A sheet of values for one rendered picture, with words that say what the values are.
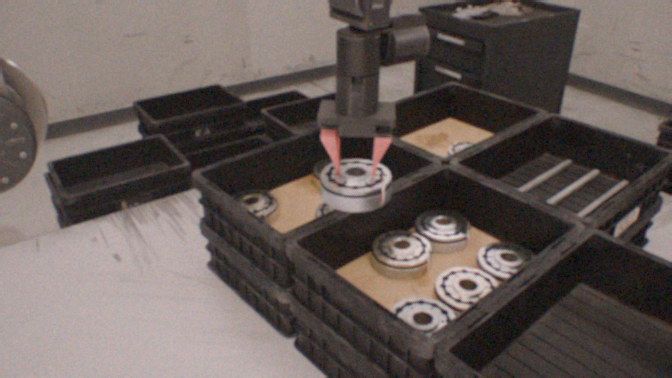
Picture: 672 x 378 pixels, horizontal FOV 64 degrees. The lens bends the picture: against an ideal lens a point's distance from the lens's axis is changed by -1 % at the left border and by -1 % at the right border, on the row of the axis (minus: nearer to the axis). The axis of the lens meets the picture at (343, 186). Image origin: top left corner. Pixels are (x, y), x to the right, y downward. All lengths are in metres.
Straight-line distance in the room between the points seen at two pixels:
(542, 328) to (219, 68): 3.43
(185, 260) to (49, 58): 2.65
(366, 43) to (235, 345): 0.59
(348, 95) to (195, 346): 0.55
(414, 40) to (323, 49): 3.71
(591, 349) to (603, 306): 0.11
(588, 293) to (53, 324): 0.95
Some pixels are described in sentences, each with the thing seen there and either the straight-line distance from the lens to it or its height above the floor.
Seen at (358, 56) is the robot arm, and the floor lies 1.23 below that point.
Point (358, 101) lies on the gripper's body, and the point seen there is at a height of 1.17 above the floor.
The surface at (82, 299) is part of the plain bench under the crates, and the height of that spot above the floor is 0.70.
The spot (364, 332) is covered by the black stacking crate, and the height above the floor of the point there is 0.87.
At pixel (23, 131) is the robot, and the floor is 1.14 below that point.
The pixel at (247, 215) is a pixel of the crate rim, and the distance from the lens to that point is 0.93.
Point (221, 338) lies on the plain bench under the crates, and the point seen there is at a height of 0.70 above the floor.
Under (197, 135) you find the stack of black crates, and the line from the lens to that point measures 2.31.
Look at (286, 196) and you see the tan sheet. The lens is 1.17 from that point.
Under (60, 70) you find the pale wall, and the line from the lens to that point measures 3.77.
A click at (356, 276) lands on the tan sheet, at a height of 0.83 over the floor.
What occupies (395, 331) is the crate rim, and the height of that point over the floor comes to 0.92.
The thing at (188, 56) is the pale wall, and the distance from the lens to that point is 3.95.
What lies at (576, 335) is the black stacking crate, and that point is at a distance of 0.91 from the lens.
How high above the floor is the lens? 1.42
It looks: 30 degrees down
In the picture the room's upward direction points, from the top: straight up
